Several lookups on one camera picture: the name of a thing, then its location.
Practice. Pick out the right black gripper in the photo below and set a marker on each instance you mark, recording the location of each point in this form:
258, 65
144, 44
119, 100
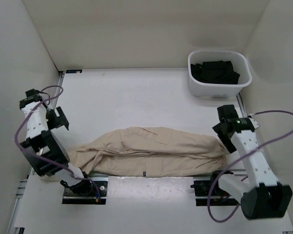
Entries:
228, 143

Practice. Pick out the white plastic basket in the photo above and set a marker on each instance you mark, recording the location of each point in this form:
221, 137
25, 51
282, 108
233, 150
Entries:
240, 65

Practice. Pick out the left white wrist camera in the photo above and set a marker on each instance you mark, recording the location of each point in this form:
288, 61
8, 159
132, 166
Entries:
32, 95

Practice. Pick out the aluminium right rail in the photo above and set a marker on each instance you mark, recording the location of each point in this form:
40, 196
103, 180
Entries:
241, 105

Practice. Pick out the beige trousers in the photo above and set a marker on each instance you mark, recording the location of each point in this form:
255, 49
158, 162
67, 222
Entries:
157, 151

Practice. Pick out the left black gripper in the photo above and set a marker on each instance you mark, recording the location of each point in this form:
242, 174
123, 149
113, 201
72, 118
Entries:
59, 121

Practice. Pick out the black clothes in basket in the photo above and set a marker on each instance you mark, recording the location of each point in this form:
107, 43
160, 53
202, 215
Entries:
215, 72

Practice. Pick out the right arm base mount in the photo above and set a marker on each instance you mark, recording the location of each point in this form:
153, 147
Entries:
218, 197

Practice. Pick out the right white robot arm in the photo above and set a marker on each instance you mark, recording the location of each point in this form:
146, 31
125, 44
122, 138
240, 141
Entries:
249, 179

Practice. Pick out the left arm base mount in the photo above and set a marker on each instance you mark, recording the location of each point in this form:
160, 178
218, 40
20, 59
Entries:
87, 194

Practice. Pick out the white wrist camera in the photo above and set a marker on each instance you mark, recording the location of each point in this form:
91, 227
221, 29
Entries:
32, 95
254, 122

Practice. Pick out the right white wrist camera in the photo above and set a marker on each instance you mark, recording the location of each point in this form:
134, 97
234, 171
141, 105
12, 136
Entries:
254, 122

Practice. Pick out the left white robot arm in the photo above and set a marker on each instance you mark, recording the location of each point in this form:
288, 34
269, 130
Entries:
42, 149

